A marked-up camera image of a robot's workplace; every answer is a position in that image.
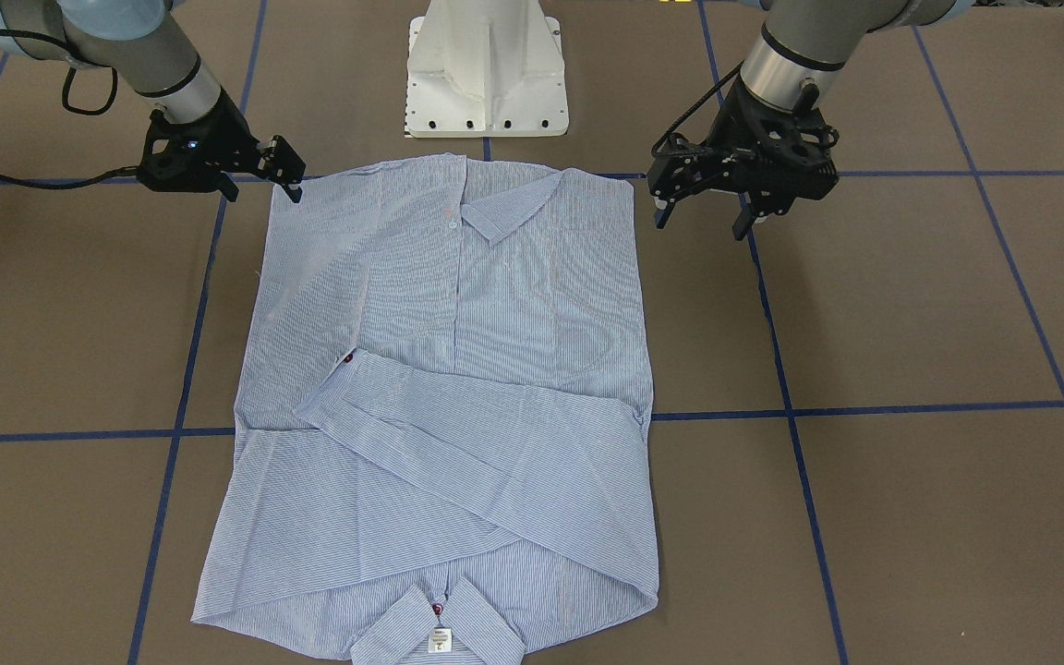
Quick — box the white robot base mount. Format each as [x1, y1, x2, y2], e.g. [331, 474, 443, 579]
[405, 1, 571, 139]

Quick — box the blue striped button shirt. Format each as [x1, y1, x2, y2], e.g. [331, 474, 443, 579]
[192, 154, 661, 664]

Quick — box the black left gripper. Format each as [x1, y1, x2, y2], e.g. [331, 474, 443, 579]
[647, 79, 839, 242]

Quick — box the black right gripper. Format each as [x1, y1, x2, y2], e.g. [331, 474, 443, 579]
[135, 92, 307, 204]

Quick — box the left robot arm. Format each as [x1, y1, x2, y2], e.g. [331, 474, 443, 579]
[647, 1, 971, 240]

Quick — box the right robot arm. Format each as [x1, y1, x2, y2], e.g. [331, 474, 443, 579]
[0, 1, 307, 202]

